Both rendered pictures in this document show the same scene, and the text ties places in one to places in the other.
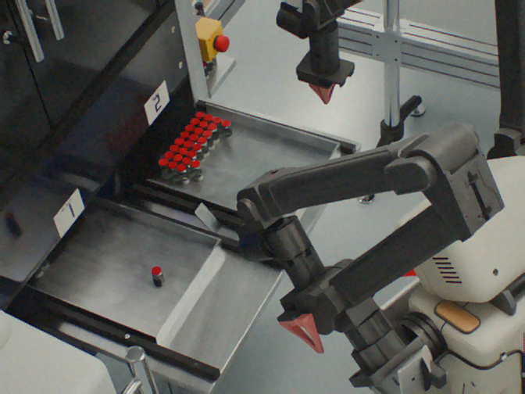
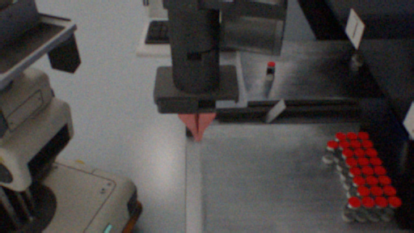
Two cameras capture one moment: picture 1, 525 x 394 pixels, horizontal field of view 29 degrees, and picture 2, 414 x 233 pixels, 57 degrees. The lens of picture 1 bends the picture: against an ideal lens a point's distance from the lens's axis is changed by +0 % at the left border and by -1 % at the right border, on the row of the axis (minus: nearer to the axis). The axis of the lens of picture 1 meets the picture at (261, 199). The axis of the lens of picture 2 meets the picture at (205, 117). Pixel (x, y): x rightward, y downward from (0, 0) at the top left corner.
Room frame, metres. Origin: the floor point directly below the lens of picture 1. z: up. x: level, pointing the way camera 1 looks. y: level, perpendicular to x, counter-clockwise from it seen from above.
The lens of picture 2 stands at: (1.82, -0.38, 1.46)
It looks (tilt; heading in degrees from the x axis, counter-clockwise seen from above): 41 degrees down; 144
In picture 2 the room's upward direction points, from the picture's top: straight up
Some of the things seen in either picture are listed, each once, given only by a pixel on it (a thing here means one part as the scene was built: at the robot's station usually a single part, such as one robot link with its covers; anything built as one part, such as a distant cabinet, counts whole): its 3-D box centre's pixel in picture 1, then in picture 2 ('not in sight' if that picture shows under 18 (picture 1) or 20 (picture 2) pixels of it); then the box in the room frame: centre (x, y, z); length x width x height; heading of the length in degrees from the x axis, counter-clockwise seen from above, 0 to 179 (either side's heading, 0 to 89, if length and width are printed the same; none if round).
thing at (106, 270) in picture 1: (119, 265); (307, 72); (1.32, 0.31, 0.90); 0.34 x 0.26 x 0.04; 56
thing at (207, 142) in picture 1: (201, 150); (350, 174); (1.60, 0.12, 0.90); 0.18 x 0.02 x 0.05; 146
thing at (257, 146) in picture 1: (244, 166); (290, 177); (1.54, 0.03, 0.90); 0.34 x 0.26 x 0.04; 56
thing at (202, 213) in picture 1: (229, 226); (251, 114); (1.37, 0.07, 0.91); 0.14 x 0.03 x 0.06; 57
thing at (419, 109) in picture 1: (391, 137); not in sight; (2.36, -0.46, 0.07); 0.50 x 0.08 x 0.14; 146
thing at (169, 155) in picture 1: (183, 145); (373, 173); (1.62, 0.15, 0.90); 0.18 x 0.02 x 0.05; 146
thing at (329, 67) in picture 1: (324, 59); (196, 67); (1.50, -0.16, 1.20); 0.10 x 0.07 x 0.07; 55
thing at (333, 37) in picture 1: (320, 33); (199, 20); (1.51, -0.16, 1.26); 0.07 x 0.06 x 0.07; 40
